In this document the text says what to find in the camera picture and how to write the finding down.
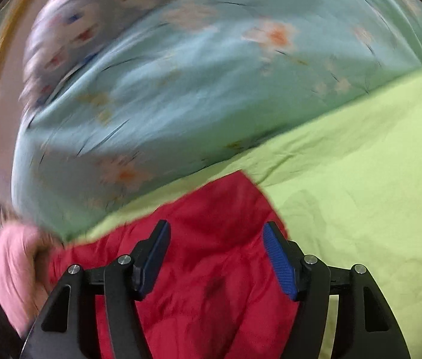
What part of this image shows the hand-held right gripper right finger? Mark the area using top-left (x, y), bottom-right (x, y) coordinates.
top-left (263, 221), bottom-right (412, 359)

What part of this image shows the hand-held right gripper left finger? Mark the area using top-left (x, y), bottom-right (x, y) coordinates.
top-left (20, 220), bottom-right (172, 359)

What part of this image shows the red quilted jacket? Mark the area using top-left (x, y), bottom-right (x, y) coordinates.
top-left (48, 170), bottom-right (305, 359)

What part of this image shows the green bed sheet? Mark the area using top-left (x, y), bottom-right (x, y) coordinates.
top-left (63, 63), bottom-right (422, 359)

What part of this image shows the pink quilt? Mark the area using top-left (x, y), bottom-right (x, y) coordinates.
top-left (0, 222), bottom-right (65, 339)

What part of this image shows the teal floral quilt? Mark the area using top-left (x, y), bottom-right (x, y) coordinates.
top-left (10, 0), bottom-right (422, 242)

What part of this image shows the cartoon printed pillow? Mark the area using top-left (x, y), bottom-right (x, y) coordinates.
top-left (20, 0), bottom-right (211, 109)

